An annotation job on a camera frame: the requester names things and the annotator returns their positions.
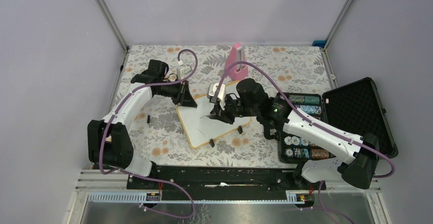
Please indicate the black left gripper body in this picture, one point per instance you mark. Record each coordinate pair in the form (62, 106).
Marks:
(171, 90)

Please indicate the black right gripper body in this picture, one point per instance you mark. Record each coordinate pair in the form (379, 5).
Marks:
(234, 108)

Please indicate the yellow framed whiteboard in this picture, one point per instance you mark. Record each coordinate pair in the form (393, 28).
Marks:
(202, 131)

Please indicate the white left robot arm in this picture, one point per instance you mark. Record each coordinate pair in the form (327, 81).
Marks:
(109, 143)

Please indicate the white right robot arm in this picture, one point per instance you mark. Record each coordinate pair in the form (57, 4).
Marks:
(353, 158)

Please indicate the blue white chip stack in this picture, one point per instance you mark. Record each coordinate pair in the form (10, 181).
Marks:
(310, 109)

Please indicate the black poker chip case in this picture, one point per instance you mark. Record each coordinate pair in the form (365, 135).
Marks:
(354, 108)

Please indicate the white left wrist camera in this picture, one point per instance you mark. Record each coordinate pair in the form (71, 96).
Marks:
(183, 71)

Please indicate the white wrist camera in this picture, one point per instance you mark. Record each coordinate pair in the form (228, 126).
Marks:
(183, 71)
(217, 94)

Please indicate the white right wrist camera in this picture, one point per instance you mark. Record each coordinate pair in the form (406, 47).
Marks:
(217, 94)

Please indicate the black mounting base plate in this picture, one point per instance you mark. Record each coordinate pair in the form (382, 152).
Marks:
(224, 183)

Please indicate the blue corner bracket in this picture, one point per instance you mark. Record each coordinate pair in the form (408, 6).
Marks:
(319, 43)

